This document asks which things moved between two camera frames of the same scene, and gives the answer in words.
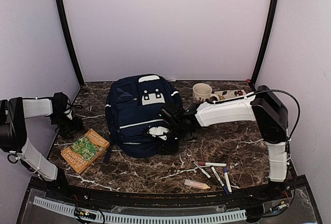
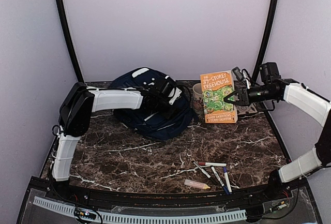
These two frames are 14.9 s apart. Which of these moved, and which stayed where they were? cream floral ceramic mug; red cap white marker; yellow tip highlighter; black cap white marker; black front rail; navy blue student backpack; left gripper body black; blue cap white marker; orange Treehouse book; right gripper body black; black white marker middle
Moved: orange Treehouse book; navy blue student backpack; right gripper body black; left gripper body black
Stayed: blue cap white marker; red cap white marker; yellow tip highlighter; black front rail; cream floral ceramic mug; black white marker middle; black cap white marker
